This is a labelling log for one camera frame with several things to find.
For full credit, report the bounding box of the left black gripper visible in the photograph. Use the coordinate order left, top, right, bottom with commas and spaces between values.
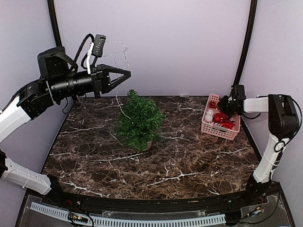
49, 62, 131, 99

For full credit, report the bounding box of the pink plastic basket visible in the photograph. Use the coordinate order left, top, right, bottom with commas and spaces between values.
201, 94, 241, 140

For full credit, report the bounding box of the thin wire light string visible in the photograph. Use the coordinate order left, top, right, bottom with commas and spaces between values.
103, 40, 138, 121

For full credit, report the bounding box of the small green christmas tree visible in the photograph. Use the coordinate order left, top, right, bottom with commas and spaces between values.
115, 89, 164, 151

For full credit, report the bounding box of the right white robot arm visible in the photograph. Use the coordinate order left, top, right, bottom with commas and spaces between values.
218, 85, 303, 185

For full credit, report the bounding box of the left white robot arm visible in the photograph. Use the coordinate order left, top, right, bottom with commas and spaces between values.
0, 47, 131, 206

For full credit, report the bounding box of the red ball ornament cluster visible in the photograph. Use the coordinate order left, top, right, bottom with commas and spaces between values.
212, 110, 235, 130

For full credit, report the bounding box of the white ball ornament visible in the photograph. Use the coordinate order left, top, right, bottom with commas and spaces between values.
205, 109, 214, 122

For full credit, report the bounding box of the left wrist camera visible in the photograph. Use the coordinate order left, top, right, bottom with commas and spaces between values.
86, 34, 107, 74

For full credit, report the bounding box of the right black frame pole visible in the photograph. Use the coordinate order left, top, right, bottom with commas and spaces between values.
232, 0, 258, 85

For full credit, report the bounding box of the black frame pole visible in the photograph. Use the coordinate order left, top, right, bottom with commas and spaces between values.
232, 0, 258, 85
47, 0, 76, 97

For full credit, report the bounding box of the left black frame pole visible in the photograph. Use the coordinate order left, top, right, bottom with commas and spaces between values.
47, 0, 76, 97

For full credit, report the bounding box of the white perforated cable duct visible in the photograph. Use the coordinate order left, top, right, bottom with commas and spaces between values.
30, 202, 226, 227

